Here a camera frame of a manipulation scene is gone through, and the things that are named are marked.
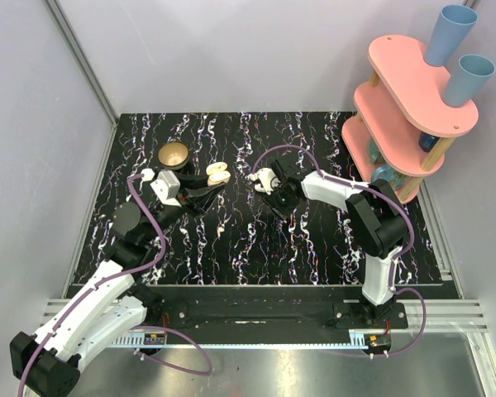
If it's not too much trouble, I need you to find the gold patterned ceramic bowl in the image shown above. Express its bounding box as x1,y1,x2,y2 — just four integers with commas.
158,141,189,170

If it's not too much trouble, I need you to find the dark blue object on shelf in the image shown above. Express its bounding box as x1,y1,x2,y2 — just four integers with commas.
418,132,439,153

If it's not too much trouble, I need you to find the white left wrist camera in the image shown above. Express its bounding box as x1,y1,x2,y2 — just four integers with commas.
150,170,182,207

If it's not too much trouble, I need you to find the aluminium frame rail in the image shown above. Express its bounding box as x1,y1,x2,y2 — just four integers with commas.
43,0,119,125

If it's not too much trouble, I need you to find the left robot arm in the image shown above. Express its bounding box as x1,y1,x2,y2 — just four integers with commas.
10,166,231,396

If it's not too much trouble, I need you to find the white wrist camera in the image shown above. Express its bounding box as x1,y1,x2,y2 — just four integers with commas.
248,168,281,195
150,170,182,207

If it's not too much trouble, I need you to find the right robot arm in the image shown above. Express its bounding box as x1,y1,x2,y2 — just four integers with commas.
250,160,409,328

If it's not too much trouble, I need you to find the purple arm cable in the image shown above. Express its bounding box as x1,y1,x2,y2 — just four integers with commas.
16,173,214,397
252,144,427,359

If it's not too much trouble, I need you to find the pink three-tier shelf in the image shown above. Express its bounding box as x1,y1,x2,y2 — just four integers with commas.
342,35,479,203

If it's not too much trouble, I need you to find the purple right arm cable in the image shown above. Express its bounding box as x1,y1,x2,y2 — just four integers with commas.
252,144,427,359

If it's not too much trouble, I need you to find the blue cup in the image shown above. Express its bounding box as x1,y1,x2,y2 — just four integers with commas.
424,5,479,67
441,54,496,108

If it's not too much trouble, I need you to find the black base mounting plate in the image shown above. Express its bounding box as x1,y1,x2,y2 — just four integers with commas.
153,285,408,348

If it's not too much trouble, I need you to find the blue cup rear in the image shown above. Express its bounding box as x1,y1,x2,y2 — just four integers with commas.
424,5,479,67

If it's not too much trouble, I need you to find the cream earbud charging case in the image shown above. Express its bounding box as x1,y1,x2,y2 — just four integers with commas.
206,161,231,186

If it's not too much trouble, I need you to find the blue patterned mug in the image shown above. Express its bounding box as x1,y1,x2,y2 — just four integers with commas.
371,164,407,191

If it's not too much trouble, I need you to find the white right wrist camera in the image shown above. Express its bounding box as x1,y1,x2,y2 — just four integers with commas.
248,168,281,195

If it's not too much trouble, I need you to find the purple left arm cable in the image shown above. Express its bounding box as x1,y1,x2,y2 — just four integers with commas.
16,173,214,397

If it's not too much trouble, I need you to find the green ceramic mug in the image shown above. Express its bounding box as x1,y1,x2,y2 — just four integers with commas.
367,138,385,165

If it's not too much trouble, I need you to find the blue cup front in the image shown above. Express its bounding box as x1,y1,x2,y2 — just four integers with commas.
441,54,496,108

